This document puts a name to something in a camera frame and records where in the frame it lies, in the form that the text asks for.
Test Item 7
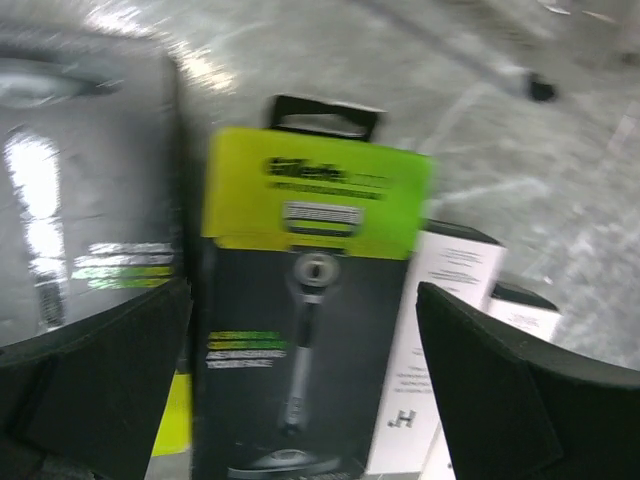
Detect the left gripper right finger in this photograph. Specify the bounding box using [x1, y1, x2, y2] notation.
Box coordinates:
[432, 301, 639, 480]

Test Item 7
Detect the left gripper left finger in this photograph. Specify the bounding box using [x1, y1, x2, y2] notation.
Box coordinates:
[1, 279, 191, 479]

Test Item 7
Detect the white slim box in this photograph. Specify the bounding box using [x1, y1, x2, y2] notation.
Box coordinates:
[366, 220, 505, 479]
[421, 280, 562, 480]

